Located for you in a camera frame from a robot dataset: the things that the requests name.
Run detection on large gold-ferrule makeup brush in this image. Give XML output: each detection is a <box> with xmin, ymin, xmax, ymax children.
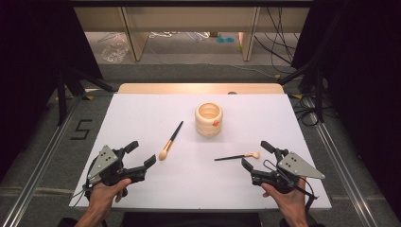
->
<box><xmin>158</xmin><ymin>120</ymin><xmax>184</xmax><ymax>162</ymax></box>

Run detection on hanging black cables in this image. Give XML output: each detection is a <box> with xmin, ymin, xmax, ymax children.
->
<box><xmin>253</xmin><ymin>7</ymin><xmax>301</xmax><ymax>75</ymax></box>

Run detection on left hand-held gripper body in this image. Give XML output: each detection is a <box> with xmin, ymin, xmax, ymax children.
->
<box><xmin>86</xmin><ymin>144</ymin><xmax>148</xmax><ymax>190</ymax></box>

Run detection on wooden table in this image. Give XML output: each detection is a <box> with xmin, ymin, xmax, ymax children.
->
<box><xmin>117</xmin><ymin>82</ymin><xmax>286</xmax><ymax>95</ymax></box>

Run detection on person's left hand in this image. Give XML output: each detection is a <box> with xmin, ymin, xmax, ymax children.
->
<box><xmin>84</xmin><ymin>178</ymin><xmax>132</xmax><ymax>216</ymax></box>

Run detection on black cables on floor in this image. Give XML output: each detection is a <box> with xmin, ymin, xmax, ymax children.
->
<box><xmin>291</xmin><ymin>94</ymin><xmax>335</xmax><ymax>127</ymax></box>

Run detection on white cable on floor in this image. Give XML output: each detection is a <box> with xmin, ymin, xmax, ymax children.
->
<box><xmin>148</xmin><ymin>31</ymin><xmax>179</xmax><ymax>40</ymax></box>

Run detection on clear plastic bag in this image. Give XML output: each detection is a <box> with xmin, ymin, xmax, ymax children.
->
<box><xmin>100</xmin><ymin>32</ymin><xmax>131</xmax><ymax>64</ymax></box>

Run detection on black curtain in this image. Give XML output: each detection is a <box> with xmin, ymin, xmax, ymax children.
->
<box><xmin>291</xmin><ymin>0</ymin><xmax>401</xmax><ymax>218</ymax></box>
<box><xmin>0</xmin><ymin>0</ymin><xmax>103</xmax><ymax>183</ymax></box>

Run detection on small thin makeup brush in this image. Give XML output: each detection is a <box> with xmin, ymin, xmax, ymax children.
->
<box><xmin>214</xmin><ymin>151</ymin><xmax>261</xmax><ymax>162</ymax></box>

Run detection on right hand-held gripper cable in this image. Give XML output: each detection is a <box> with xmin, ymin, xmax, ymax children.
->
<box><xmin>262</xmin><ymin>159</ymin><xmax>319</xmax><ymax>218</ymax></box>

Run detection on left hand-held gripper cable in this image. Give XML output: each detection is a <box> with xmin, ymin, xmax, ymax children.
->
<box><xmin>70</xmin><ymin>183</ymin><xmax>93</xmax><ymax>206</ymax></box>

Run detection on black metal stand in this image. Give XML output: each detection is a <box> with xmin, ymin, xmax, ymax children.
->
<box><xmin>56</xmin><ymin>65</ymin><xmax>116</xmax><ymax>127</ymax></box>
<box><xmin>277</xmin><ymin>60</ymin><xmax>329</xmax><ymax>124</ymax></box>

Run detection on person's right hand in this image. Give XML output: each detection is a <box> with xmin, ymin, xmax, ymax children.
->
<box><xmin>260</xmin><ymin>177</ymin><xmax>308</xmax><ymax>220</ymax></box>

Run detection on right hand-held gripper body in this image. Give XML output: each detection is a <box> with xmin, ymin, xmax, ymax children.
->
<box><xmin>251</xmin><ymin>148</ymin><xmax>326</xmax><ymax>194</ymax></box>

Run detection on cream ribbed wooden brush holder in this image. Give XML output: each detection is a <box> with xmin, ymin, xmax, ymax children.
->
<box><xmin>194</xmin><ymin>101</ymin><xmax>224</xmax><ymax>137</ymax></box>

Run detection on aluminium floor rail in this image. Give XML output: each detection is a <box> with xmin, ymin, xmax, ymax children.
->
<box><xmin>0</xmin><ymin>94</ymin><xmax>83</xmax><ymax>227</ymax></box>
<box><xmin>304</xmin><ymin>94</ymin><xmax>379</xmax><ymax>227</ymax></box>

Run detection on hand-held gripper cable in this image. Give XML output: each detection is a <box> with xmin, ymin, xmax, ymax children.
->
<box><xmin>262</xmin><ymin>159</ymin><xmax>319</xmax><ymax>218</ymax></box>
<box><xmin>70</xmin><ymin>183</ymin><xmax>93</xmax><ymax>206</ymax></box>

